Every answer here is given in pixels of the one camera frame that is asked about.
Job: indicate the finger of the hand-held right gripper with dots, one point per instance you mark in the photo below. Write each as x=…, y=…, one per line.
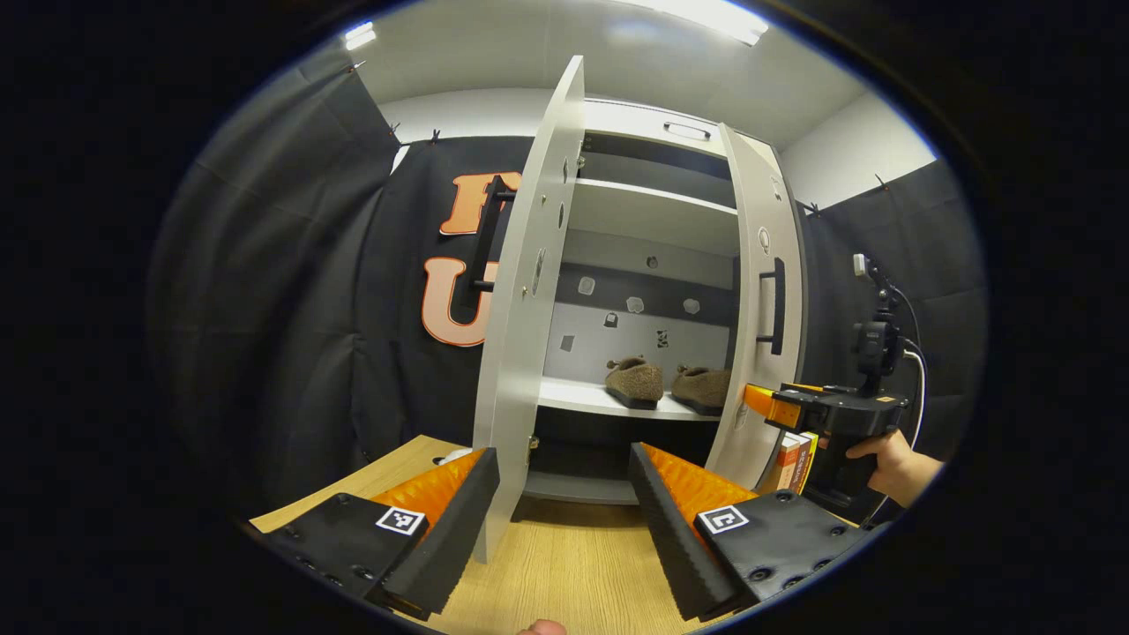
x=767, y=404

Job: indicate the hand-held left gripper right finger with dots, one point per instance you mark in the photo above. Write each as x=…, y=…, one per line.
x=670, y=547

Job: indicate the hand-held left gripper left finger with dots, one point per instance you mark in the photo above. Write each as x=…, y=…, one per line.
x=450, y=547

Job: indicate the white shoe cabinet door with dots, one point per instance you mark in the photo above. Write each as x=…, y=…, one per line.
x=748, y=414
x=520, y=370

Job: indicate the brown fuzzy shoe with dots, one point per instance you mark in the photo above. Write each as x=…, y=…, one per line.
x=635, y=381
x=703, y=390

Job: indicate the white shoe cabinet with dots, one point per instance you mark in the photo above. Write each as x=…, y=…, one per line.
x=653, y=238

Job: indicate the white cabinet shelf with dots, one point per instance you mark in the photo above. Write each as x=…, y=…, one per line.
x=644, y=212
x=573, y=397

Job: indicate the orange white box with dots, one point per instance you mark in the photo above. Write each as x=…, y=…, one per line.
x=788, y=463

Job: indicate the small white plastic object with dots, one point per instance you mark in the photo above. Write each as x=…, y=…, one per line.
x=454, y=456

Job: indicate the large ceiling light panel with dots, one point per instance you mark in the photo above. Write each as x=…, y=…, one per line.
x=697, y=19

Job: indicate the small ceiling light panel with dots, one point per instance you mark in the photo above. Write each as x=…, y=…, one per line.
x=359, y=35

